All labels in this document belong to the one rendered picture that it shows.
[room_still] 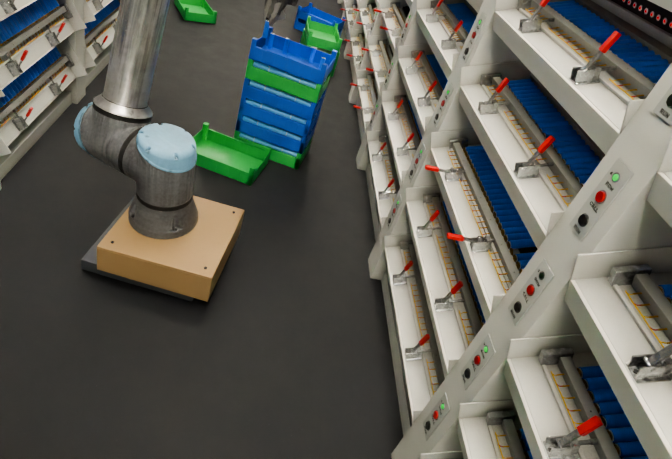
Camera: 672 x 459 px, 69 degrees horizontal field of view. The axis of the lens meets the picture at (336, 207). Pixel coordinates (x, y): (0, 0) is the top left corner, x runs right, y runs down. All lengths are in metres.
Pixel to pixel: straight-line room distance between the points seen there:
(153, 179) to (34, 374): 0.52
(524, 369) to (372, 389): 0.62
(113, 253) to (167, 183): 0.24
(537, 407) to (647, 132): 0.43
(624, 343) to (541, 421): 0.20
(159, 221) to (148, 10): 0.54
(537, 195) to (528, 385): 0.33
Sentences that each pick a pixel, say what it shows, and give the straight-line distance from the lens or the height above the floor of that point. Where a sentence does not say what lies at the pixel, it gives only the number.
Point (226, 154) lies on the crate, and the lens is 2.10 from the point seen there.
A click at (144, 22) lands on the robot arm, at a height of 0.66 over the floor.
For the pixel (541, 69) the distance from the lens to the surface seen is 1.04.
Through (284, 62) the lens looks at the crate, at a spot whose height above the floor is 0.43.
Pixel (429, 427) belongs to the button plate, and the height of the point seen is 0.23.
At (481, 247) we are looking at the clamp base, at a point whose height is 0.56.
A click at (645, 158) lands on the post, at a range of 0.75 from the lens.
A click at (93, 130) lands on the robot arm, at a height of 0.37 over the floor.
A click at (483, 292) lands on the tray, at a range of 1.00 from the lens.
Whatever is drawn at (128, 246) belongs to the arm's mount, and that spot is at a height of 0.15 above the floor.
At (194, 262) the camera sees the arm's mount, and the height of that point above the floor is 0.15.
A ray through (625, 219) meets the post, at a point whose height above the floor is 0.85.
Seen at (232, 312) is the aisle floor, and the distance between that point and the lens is 1.48.
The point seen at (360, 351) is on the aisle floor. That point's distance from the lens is 1.50.
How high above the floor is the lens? 1.13
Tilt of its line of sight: 35 degrees down
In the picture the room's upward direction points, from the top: 20 degrees clockwise
